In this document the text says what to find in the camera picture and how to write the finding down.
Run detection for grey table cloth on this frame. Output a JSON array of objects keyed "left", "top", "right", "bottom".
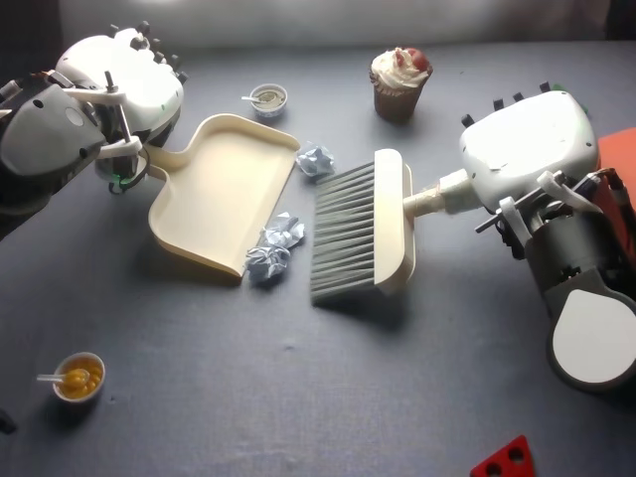
[{"left": 0, "top": 42, "right": 636, "bottom": 477}]

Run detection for white paper ball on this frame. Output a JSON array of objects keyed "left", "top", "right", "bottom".
[
  {"left": 243, "top": 244, "right": 292, "bottom": 287},
  {"left": 260, "top": 212, "right": 307, "bottom": 248},
  {"left": 296, "top": 143, "right": 337, "bottom": 179}
]

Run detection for cream hand broom grey bristles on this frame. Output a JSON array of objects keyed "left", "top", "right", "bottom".
[{"left": 308, "top": 148, "right": 481, "bottom": 307}]

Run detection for orange foam box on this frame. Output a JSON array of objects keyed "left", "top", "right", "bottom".
[{"left": 590, "top": 126, "right": 636, "bottom": 292}]

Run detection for red triangle block with holes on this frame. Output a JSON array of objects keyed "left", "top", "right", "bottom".
[{"left": 469, "top": 434, "right": 538, "bottom": 477}]

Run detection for toy cupcake with red hearts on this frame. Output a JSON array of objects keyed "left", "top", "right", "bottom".
[{"left": 368, "top": 47, "right": 433, "bottom": 122}]

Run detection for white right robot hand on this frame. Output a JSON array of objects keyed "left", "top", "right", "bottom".
[{"left": 457, "top": 79, "right": 599, "bottom": 216}]

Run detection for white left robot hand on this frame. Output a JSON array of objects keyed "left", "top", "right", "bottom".
[{"left": 53, "top": 20, "right": 191, "bottom": 196}]

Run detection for cream plastic dustpan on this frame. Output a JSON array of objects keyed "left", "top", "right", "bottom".
[{"left": 142, "top": 112, "right": 303, "bottom": 287}]

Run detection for white fabric backdrop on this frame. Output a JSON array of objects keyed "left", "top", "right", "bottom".
[{"left": 59, "top": 0, "right": 610, "bottom": 51}]

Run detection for toy bowl of yellow soup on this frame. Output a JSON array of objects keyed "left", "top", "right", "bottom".
[{"left": 37, "top": 351, "right": 106, "bottom": 402}]

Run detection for toy bowl of green soup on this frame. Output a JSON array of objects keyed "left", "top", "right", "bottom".
[{"left": 241, "top": 82, "right": 290, "bottom": 123}]

